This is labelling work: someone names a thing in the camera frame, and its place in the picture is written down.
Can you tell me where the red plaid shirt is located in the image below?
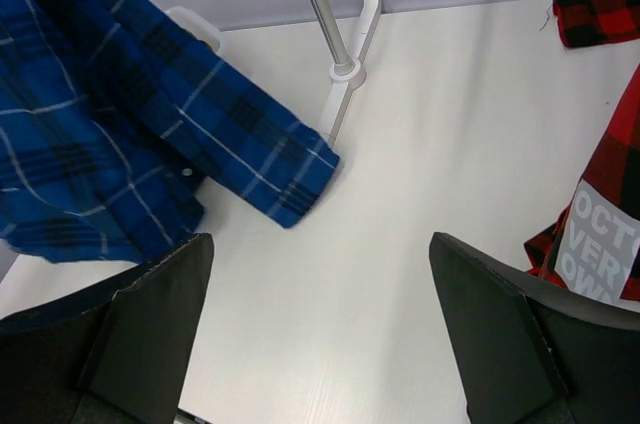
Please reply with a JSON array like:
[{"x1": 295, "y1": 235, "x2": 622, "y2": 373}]
[{"x1": 524, "y1": 0, "x2": 639, "y2": 305}]

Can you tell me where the white plastic basket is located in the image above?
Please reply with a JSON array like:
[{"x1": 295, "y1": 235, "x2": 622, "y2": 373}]
[{"x1": 165, "y1": 6, "x2": 227, "y2": 56}]

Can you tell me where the white clothes rack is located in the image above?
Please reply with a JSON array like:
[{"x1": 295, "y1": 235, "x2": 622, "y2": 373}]
[{"x1": 309, "y1": 0, "x2": 382, "y2": 145}]

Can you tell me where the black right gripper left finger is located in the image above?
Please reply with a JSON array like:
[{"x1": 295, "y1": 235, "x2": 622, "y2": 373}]
[{"x1": 1, "y1": 233, "x2": 214, "y2": 423}]

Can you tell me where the blue plaid shirt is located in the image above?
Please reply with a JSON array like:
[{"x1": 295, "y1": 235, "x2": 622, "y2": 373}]
[{"x1": 1, "y1": 0, "x2": 339, "y2": 263}]

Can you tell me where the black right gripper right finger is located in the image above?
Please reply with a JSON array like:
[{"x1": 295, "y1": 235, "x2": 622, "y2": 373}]
[{"x1": 429, "y1": 232, "x2": 639, "y2": 423}]

